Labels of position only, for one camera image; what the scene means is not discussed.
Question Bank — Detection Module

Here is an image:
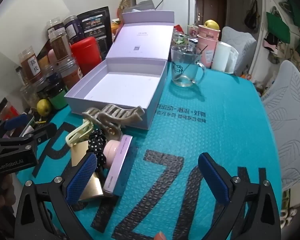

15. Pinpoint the tall brown contents jar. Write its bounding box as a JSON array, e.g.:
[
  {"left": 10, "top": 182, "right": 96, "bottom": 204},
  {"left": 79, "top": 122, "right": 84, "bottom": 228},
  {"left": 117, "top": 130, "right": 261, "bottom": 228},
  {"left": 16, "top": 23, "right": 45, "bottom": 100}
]
[{"left": 49, "top": 27, "right": 72, "bottom": 60}]

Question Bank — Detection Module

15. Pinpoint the purple label jar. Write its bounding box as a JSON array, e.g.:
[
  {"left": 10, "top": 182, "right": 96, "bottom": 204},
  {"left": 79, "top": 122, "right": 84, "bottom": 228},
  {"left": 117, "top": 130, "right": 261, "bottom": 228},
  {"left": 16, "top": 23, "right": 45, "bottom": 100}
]
[{"left": 64, "top": 15, "right": 84, "bottom": 44}]

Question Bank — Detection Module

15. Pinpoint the lilac gift box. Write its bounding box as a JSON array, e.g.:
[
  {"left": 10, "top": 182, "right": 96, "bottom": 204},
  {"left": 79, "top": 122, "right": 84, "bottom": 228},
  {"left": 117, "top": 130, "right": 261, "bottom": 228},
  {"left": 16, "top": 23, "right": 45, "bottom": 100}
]
[{"left": 64, "top": 10, "right": 175, "bottom": 130}]

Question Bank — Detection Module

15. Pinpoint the small yellow green fruit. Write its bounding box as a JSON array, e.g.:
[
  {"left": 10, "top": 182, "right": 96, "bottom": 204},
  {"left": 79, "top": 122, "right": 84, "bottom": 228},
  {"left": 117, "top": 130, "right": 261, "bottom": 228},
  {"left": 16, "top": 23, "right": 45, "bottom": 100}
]
[{"left": 37, "top": 99, "right": 52, "bottom": 117}]

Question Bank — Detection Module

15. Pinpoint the lilac slim box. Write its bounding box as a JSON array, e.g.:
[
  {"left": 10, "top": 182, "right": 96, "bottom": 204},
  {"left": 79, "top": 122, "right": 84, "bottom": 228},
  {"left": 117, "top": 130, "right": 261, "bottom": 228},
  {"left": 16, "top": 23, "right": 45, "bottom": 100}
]
[{"left": 102, "top": 134, "right": 133, "bottom": 197}]

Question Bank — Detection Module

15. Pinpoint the white refrigerator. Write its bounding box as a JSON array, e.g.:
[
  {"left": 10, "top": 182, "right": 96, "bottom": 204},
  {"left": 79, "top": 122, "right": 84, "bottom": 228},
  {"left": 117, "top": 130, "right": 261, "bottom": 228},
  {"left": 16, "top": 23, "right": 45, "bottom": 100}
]
[{"left": 135, "top": 0, "right": 196, "bottom": 27}]

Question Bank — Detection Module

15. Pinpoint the green jar with black lid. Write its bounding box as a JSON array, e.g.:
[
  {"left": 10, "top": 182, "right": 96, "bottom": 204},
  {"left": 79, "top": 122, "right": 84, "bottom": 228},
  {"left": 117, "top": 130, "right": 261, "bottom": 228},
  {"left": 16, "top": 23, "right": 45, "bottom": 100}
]
[{"left": 41, "top": 80, "right": 69, "bottom": 110}]

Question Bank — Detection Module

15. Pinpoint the pink panda print cup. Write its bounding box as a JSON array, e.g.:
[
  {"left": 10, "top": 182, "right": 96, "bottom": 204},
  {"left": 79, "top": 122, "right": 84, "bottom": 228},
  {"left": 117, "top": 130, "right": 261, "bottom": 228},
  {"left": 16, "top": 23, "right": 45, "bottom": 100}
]
[{"left": 197, "top": 35, "right": 219, "bottom": 69}]

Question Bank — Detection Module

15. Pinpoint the gold rectangular box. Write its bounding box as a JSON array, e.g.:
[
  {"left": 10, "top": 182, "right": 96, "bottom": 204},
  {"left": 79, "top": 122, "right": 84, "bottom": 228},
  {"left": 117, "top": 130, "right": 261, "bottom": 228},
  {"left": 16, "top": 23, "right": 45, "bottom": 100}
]
[{"left": 70, "top": 141, "right": 104, "bottom": 202}]

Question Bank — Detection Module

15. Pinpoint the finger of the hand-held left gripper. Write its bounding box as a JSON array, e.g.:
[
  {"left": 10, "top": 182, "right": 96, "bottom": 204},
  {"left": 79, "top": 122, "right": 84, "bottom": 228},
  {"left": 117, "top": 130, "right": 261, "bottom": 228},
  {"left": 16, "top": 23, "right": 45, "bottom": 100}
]
[
  {"left": 0, "top": 123, "right": 57, "bottom": 153},
  {"left": 0, "top": 115, "right": 35, "bottom": 140}
]

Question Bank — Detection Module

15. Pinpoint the black hanging bag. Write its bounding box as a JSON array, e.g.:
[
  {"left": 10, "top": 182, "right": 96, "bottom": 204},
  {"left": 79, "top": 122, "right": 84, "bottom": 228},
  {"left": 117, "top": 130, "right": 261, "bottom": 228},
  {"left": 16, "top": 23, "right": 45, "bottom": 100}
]
[{"left": 244, "top": 0, "right": 259, "bottom": 30}]

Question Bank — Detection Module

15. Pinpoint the beige hair claw clip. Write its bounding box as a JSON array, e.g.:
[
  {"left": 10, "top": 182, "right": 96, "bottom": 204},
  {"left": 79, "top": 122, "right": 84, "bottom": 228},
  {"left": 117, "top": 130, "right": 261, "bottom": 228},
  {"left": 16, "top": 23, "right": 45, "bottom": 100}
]
[{"left": 82, "top": 104, "right": 144, "bottom": 140}]

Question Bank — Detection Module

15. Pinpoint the black printed pouch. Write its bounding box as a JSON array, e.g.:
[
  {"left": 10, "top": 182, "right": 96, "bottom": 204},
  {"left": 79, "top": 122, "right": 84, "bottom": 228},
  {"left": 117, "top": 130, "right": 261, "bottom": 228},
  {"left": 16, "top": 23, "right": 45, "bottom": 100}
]
[{"left": 78, "top": 6, "right": 113, "bottom": 53}]

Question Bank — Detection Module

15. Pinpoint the pink paper cup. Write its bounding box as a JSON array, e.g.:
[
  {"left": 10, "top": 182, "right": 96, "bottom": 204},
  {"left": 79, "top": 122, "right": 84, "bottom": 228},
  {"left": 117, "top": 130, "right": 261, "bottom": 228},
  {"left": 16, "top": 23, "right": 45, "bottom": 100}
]
[{"left": 198, "top": 25, "right": 221, "bottom": 42}]

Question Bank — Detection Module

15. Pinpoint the red contents jar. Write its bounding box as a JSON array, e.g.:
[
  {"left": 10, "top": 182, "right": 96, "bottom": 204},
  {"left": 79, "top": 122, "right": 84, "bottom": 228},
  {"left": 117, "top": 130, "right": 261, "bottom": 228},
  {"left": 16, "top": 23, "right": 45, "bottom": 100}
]
[{"left": 0, "top": 100, "right": 20, "bottom": 122}]

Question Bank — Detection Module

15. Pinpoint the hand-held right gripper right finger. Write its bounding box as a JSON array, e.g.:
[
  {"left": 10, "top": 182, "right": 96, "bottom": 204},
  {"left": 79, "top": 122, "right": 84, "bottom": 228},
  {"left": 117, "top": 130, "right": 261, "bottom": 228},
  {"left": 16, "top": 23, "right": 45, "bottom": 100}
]
[{"left": 198, "top": 152, "right": 282, "bottom": 240}]

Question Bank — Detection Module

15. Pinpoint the glass mug with cat print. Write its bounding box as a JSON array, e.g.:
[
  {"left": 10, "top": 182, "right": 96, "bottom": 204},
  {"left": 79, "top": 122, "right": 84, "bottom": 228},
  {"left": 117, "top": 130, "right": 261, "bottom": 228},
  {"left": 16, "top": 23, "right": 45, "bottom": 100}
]
[{"left": 170, "top": 44, "right": 207, "bottom": 87}]

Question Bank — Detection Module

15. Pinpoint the brown door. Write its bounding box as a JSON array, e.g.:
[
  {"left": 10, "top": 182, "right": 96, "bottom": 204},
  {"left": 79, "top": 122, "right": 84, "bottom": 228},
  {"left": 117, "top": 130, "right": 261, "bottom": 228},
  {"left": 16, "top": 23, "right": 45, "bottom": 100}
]
[{"left": 195, "top": 0, "right": 227, "bottom": 30}]

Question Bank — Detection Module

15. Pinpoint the black dotted scrunchie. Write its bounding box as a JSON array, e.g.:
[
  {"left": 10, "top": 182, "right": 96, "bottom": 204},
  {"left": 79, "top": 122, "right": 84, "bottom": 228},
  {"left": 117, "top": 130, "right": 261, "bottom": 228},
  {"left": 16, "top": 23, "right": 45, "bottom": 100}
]
[{"left": 87, "top": 127, "right": 108, "bottom": 170}]

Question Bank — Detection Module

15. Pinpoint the yellow apple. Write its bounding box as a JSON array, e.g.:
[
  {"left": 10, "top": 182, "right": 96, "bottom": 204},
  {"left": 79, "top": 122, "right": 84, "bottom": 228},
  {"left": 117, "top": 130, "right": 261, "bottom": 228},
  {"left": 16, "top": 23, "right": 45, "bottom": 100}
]
[{"left": 204, "top": 19, "right": 220, "bottom": 30}]

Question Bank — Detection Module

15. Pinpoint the pink round jar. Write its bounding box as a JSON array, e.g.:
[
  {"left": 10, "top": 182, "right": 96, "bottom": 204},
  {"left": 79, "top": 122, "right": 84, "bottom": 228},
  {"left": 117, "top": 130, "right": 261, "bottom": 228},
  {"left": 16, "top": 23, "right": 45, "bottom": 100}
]
[{"left": 101, "top": 140, "right": 122, "bottom": 168}]

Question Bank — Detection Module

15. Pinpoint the small glass jar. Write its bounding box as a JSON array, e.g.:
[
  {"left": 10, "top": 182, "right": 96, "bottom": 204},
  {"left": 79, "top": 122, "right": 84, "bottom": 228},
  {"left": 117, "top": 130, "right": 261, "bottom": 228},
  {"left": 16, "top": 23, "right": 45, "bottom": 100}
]
[{"left": 174, "top": 31, "right": 189, "bottom": 47}]

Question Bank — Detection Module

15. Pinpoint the clear cup with pink print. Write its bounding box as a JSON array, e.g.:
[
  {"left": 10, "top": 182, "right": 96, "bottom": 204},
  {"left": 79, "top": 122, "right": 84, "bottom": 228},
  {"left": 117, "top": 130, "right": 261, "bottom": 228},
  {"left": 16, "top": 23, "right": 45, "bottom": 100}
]
[{"left": 187, "top": 24, "right": 199, "bottom": 40}]

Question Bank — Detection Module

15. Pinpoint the woven straw fan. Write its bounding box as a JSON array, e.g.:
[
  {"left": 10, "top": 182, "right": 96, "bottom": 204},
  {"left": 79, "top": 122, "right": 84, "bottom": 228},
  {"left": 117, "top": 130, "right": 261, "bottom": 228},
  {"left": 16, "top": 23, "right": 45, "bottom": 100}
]
[{"left": 116, "top": 0, "right": 137, "bottom": 20}]

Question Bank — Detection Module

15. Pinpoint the thin metal stirring spoon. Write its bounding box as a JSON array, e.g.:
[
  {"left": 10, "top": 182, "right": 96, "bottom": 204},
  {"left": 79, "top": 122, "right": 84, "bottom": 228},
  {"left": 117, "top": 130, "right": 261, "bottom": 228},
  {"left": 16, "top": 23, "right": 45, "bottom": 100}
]
[{"left": 179, "top": 44, "right": 208, "bottom": 79}]

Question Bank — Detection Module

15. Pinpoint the white label spice jar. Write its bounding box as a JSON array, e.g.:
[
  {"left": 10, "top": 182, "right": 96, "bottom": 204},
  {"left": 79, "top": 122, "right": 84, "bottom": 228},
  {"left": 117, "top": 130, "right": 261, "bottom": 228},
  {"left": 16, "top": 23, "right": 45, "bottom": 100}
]
[{"left": 18, "top": 46, "right": 44, "bottom": 83}]

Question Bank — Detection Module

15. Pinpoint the teal bubble mailer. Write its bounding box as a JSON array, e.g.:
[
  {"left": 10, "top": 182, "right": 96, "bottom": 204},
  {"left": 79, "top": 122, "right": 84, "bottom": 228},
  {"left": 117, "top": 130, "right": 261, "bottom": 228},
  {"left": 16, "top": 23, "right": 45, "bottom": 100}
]
[{"left": 15, "top": 62, "right": 284, "bottom": 240}]

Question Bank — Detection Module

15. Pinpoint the dark contents jar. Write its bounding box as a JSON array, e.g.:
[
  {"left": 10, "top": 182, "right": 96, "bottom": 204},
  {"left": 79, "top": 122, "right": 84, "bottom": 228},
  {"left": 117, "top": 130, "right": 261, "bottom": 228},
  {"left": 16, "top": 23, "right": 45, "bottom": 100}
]
[{"left": 46, "top": 16, "right": 65, "bottom": 39}]

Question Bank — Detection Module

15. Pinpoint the clear plastic jar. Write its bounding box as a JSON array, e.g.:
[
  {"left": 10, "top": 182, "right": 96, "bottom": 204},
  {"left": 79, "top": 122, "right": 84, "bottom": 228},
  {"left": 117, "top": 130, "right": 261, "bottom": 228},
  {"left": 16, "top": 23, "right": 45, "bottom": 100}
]
[{"left": 20, "top": 81, "right": 42, "bottom": 108}]

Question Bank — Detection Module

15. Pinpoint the grey quilted chair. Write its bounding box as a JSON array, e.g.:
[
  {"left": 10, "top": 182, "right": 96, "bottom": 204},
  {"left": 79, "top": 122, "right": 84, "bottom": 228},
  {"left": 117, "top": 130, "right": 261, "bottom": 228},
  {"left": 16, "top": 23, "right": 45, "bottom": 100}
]
[
  {"left": 261, "top": 60, "right": 300, "bottom": 188},
  {"left": 220, "top": 26, "right": 257, "bottom": 80}
]

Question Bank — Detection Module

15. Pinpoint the grey plastic bag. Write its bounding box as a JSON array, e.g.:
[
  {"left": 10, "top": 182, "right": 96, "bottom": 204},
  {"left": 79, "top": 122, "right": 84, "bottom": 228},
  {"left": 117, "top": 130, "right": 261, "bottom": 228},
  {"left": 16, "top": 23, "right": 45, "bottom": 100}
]
[{"left": 134, "top": 1, "right": 155, "bottom": 13}]

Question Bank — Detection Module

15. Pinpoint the pale yellow hair clip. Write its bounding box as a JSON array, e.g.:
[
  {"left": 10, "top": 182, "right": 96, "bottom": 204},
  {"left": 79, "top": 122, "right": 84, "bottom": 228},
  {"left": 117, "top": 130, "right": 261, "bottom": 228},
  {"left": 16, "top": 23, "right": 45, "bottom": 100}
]
[{"left": 66, "top": 120, "right": 93, "bottom": 147}]

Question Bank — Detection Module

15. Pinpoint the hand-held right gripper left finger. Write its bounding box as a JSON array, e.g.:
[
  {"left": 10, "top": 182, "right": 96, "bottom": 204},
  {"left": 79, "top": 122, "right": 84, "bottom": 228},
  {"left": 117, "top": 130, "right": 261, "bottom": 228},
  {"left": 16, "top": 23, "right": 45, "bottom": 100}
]
[{"left": 14, "top": 152, "right": 100, "bottom": 240}]

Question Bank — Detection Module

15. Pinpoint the orange contents jar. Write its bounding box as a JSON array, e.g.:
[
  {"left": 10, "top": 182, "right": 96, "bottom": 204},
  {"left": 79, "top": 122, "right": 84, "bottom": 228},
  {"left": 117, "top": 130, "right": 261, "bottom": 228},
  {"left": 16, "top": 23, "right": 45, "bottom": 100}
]
[{"left": 59, "top": 57, "right": 84, "bottom": 89}]

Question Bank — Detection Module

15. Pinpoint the red canister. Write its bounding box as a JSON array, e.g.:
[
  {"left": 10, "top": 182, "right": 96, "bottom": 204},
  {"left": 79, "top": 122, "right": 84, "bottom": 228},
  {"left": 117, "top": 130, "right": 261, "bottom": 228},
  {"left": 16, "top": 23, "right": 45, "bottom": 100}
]
[{"left": 70, "top": 37, "right": 102, "bottom": 77}]

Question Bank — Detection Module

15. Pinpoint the white paper roll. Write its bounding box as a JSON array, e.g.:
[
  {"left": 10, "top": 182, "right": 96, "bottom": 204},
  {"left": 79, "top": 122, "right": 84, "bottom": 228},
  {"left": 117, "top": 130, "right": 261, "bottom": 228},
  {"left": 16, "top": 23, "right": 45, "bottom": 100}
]
[{"left": 211, "top": 41, "right": 239, "bottom": 73}]

